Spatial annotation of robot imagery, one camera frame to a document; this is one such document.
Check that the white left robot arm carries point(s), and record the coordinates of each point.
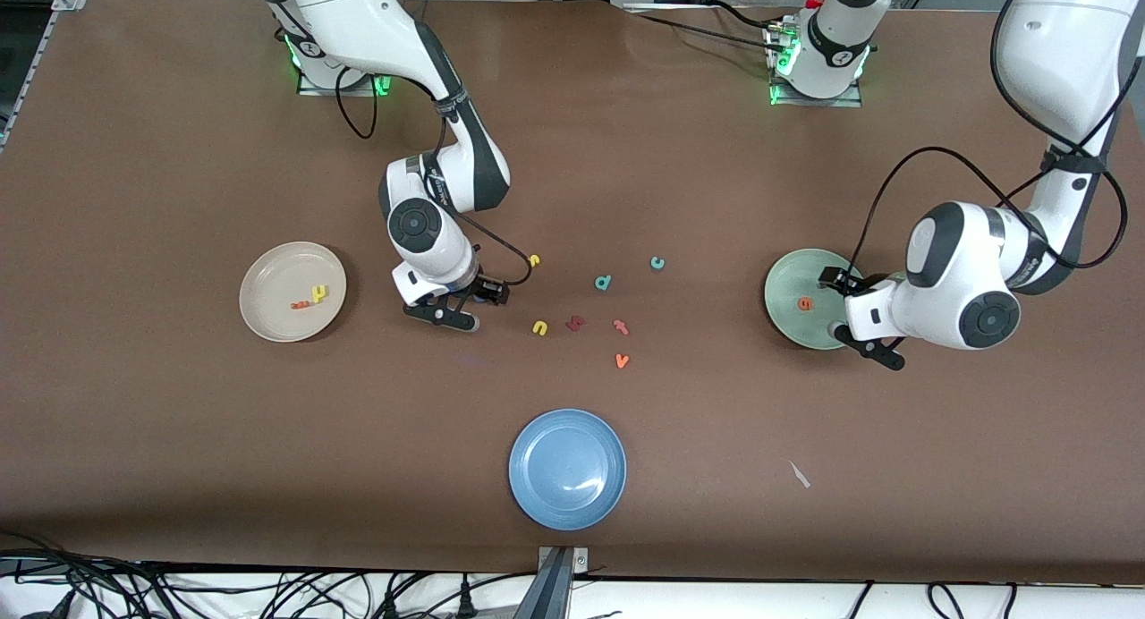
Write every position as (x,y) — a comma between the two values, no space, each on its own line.
(957,279)

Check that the dark red foam letter k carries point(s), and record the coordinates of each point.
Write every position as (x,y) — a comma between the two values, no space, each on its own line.
(575,323)

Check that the blue plate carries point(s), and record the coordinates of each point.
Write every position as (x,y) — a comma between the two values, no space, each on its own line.
(567,469)

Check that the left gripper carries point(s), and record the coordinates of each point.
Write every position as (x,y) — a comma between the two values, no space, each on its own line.
(860,287)

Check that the beige brown plate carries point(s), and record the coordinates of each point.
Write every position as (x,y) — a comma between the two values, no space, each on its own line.
(277,284)

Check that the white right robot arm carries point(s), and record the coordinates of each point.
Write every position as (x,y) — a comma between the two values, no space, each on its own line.
(358,11)

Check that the mint green plate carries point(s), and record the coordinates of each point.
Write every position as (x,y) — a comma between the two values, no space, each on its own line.
(792,284)

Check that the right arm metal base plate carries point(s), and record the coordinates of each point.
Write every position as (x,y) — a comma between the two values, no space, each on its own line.
(313,89)

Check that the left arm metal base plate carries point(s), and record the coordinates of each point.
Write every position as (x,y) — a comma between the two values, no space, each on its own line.
(805,101)

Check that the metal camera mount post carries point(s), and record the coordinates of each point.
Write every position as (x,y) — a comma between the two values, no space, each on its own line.
(559,592)

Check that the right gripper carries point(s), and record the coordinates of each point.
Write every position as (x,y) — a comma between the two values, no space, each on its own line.
(480,289)

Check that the white paper scrap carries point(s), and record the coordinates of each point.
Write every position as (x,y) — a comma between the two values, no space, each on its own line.
(799,474)

